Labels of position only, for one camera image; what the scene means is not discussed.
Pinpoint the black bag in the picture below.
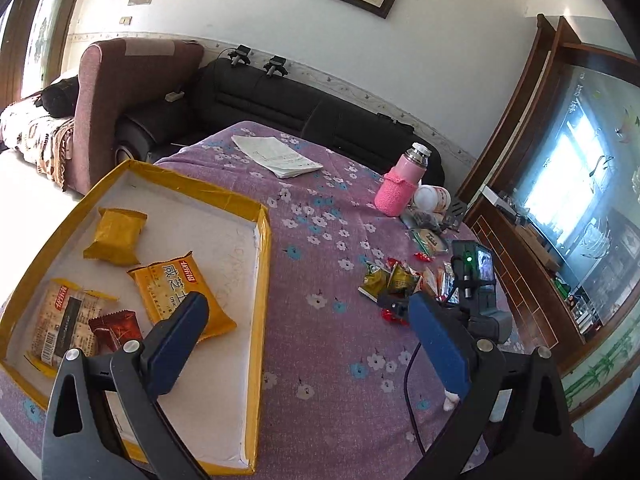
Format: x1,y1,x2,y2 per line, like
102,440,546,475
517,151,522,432
40,74,83,116

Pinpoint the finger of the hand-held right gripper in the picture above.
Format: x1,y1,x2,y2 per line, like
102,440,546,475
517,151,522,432
377,294,413,313

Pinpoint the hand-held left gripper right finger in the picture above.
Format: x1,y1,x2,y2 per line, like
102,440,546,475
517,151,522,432
407,291,573,480

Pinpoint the wooden glass-front cabinet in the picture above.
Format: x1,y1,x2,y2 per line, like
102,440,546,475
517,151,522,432
452,12,640,421

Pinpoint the yellow cardboard box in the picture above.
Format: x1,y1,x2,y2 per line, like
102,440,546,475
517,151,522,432
0,159,273,476

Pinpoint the orange-white snack packet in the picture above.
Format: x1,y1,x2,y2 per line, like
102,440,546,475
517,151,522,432
422,265,458,306

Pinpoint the black leather sofa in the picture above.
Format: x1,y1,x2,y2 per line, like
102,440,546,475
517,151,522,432
115,57,446,186

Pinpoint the pink thermos with knit sleeve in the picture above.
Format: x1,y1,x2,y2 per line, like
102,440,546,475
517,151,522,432
374,142,432,217

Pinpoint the maroon armchair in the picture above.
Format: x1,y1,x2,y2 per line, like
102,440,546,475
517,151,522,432
72,37,206,196

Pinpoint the plain yellow snack packet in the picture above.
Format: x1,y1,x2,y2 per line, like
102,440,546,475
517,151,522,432
82,208,148,267

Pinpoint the black cable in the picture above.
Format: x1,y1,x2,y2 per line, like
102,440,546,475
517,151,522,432
404,345,431,458

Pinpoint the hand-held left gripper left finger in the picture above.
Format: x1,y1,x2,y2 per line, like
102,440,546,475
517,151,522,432
42,291,211,480

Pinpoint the clear bag of dark snacks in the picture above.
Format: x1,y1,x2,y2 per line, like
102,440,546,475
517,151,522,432
400,207,446,233

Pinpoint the gold-green snack packet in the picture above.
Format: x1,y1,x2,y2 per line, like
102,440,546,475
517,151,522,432
387,260,423,296
359,262,391,301

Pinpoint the stack of white papers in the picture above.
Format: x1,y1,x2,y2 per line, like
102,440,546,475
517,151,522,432
231,135,325,179

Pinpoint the white cup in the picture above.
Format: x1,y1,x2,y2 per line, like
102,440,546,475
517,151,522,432
412,185,453,216

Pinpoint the patterned brown blanket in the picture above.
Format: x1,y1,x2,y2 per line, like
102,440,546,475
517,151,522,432
0,100,78,186

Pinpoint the green-edged round cracker packet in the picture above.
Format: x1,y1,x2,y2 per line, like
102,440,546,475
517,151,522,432
410,228,448,256

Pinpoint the red-brown candy packet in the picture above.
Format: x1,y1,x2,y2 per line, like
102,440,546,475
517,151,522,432
89,310,143,358

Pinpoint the clear orange-edged cracker packet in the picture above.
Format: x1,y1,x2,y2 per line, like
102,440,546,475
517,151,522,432
22,278,121,378

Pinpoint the wooden glass door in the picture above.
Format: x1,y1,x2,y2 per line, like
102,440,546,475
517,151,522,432
0,0,96,106

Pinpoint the grey phone stand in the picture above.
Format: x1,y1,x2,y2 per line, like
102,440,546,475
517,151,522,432
440,200,468,233

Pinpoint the printed yellow cracker packet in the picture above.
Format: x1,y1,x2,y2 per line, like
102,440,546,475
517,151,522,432
126,251,238,343

